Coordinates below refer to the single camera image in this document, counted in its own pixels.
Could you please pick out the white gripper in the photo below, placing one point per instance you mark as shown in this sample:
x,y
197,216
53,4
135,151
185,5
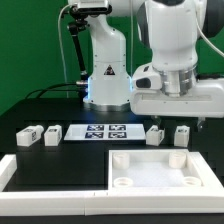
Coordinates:
x,y
204,99

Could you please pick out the white square table top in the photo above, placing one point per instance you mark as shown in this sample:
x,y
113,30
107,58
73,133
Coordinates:
x,y
159,169

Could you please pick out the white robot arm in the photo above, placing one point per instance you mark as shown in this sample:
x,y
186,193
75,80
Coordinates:
x,y
167,85

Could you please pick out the white U-shaped border fence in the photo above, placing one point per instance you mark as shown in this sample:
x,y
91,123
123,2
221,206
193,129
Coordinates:
x,y
99,202

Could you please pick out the white fiducial marker plate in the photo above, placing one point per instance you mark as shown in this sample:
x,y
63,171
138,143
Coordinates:
x,y
105,132

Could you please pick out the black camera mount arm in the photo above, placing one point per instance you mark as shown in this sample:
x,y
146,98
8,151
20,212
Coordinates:
x,y
78,25

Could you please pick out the white camera box top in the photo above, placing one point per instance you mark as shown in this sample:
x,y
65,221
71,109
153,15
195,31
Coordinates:
x,y
93,6

